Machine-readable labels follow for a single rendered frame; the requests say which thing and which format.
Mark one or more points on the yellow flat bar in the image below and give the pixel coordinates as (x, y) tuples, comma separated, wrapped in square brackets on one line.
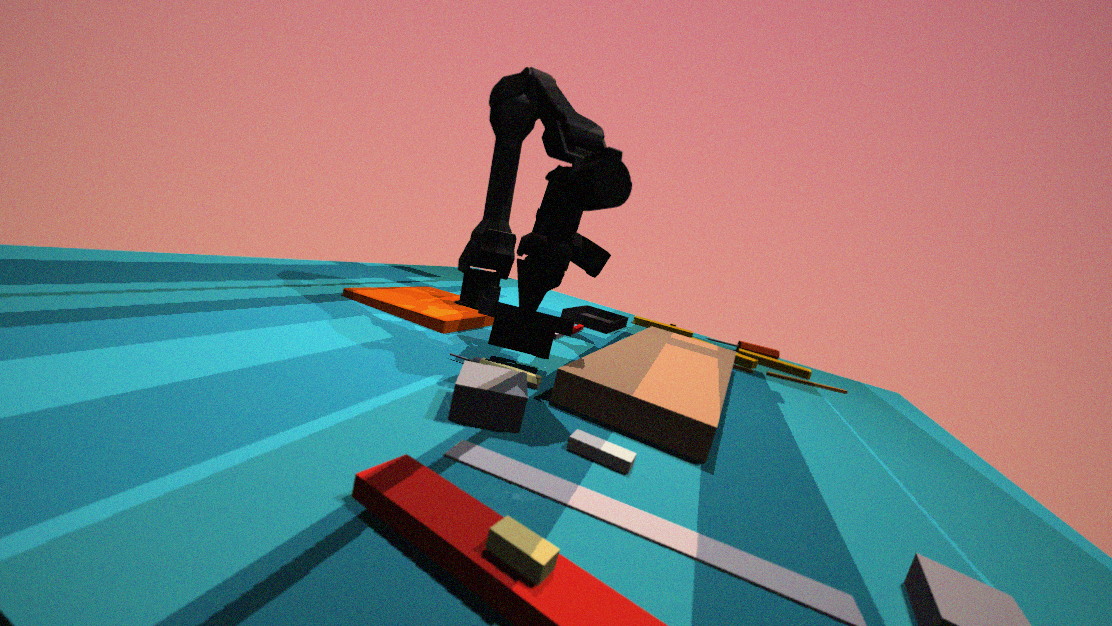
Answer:
[(648, 323), (743, 360), (778, 364)]

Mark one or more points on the awl with red handle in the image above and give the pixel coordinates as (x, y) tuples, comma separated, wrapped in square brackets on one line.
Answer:
[(576, 329)]

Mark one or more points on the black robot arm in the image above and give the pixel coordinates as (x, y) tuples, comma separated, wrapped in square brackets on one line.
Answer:
[(597, 179)]

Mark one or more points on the tan wooden floor panel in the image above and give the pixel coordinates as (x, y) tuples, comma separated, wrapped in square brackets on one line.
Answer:
[(656, 384)]

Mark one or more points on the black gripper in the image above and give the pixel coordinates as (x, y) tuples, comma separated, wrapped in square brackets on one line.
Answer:
[(548, 256)]

